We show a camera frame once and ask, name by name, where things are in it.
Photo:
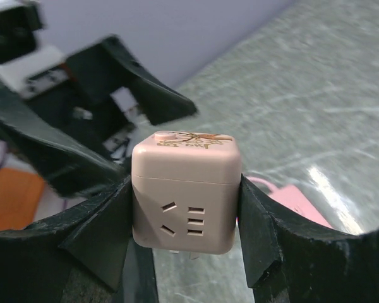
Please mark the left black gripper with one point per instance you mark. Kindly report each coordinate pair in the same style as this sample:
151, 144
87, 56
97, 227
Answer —
86, 112

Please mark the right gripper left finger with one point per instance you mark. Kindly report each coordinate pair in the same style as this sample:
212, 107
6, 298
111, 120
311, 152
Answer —
75, 256

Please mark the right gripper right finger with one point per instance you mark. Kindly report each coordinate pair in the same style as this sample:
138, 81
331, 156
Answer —
288, 258

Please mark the pink power strip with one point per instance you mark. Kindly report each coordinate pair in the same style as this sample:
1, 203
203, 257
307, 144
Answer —
292, 198

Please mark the pink cube adapter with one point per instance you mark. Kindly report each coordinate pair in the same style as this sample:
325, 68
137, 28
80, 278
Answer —
185, 191

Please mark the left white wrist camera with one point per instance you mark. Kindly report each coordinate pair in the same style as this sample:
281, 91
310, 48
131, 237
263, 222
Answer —
28, 66

